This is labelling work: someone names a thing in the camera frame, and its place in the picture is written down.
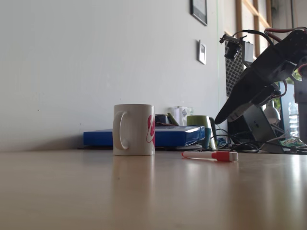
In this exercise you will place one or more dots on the white pen with red cap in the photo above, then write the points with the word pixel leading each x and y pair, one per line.
pixel 204 155

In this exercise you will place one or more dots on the grey textured foam panel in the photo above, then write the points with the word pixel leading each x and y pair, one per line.
pixel 233 72

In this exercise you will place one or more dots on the grey laptop on stand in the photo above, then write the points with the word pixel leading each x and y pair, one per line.
pixel 257 127

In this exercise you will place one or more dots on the white rounded lamp head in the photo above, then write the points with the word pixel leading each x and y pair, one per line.
pixel 272 113

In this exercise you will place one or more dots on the green mug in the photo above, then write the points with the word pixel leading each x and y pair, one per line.
pixel 197 120

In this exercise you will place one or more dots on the clear plastic water bottle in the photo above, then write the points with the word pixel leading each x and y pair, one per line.
pixel 293 119

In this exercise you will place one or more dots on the green circuit board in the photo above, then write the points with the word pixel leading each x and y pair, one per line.
pixel 291 142

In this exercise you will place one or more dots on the white translucent container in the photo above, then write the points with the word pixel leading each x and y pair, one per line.
pixel 178 113

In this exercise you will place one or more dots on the blue flat box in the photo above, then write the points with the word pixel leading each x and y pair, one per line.
pixel 177 136

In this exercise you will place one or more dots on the white mug with pink print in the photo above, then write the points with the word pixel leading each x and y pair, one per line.
pixel 133 129

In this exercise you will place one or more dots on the black camera on metal bracket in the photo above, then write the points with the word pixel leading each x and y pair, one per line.
pixel 232 49

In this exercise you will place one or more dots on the wooden lattice frame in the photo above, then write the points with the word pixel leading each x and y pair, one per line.
pixel 256 14

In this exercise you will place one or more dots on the small white picture frame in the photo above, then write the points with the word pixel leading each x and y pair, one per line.
pixel 202 51

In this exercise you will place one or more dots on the large black picture frame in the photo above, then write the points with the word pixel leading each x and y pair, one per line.
pixel 199 10

